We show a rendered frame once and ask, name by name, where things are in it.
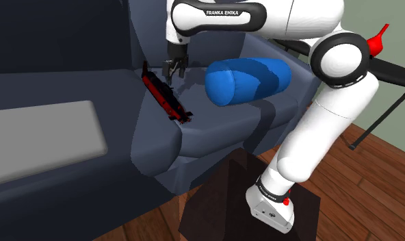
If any blue cylindrical cushion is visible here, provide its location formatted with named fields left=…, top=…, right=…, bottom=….
left=204, top=57, right=293, bottom=107

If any grey flat cushion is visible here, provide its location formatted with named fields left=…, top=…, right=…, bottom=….
left=0, top=100, right=109, bottom=188

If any dark robot stand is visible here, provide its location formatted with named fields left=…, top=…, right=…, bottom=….
left=178, top=148, right=322, bottom=241

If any dark blue sofa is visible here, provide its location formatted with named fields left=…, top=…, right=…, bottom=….
left=0, top=0, right=324, bottom=241

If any red and black toy submarine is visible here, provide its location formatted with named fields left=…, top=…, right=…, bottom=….
left=141, top=60, right=194, bottom=125

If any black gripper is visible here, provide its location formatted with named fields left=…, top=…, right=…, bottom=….
left=161, top=41, right=190, bottom=86

